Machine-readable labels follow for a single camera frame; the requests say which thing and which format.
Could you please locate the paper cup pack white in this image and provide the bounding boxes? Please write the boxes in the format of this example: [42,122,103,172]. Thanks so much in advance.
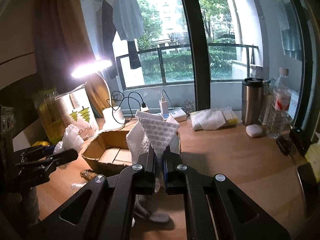
[55,84,99,140]

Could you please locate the brown fuzzy plush pouch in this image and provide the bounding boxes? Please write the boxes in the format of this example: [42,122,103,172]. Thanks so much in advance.
[80,170,97,181]

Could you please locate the white power strip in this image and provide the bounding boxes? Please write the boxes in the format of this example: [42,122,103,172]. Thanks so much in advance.
[159,108,187,122]

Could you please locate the black window frame post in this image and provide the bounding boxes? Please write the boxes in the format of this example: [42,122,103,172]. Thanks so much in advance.
[182,0,210,111]

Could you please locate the steel travel mug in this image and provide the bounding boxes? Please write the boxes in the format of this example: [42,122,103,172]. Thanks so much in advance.
[241,77,264,126]

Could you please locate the cardboard box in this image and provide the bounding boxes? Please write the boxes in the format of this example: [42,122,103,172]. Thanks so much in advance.
[81,125,134,174]

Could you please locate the grey black socks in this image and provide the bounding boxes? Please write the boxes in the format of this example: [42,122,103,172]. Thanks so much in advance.
[134,194,170,223]

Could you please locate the white plastic bag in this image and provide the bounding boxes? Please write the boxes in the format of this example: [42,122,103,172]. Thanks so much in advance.
[53,124,84,154]

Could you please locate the light blue hanging shirt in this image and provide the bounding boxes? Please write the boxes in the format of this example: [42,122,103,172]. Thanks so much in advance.
[113,0,144,41]

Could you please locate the yellow tissue pack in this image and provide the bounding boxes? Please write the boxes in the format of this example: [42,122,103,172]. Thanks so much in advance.
[305,141,320,183]

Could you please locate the yellow package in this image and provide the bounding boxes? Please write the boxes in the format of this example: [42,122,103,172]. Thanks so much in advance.
[32,141,50,147]

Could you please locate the clear water bottle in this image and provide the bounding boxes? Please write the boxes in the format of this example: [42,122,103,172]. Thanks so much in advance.
[266,68,291,139]

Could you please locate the hanging teal towel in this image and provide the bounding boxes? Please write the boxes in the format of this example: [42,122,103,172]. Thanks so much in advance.
[277,0,302,61]

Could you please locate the black small device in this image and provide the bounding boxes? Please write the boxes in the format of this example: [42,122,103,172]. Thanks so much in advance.
[276,128,311,157]

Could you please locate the dark hanging garment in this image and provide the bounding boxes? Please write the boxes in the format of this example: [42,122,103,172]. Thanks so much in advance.
[101,1,142,79]

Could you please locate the white bubble foam bag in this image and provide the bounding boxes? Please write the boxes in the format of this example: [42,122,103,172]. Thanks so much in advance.
[71,183,86,194]

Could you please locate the packaged white cloths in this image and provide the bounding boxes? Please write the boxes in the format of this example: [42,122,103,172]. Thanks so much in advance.
[190,107,240,131]

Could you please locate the paper cup pack green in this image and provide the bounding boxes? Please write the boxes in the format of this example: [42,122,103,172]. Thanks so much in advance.
[33,88,66,145]

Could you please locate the balcony railing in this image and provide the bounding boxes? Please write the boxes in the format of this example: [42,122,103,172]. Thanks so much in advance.
[116,43,259,89]

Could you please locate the white waffle cloth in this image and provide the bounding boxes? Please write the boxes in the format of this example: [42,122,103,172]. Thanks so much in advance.
[126,111,181,192]

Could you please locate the white charger with black cable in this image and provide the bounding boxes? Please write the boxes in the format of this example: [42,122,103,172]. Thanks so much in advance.
[106,90,149,125]

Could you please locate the white desk lamp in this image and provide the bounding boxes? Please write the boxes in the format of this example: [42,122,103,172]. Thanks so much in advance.
[72,60,125,131]

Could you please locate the white earbuds case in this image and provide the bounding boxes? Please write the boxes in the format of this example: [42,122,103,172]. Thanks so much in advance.
[246,124,263,138]

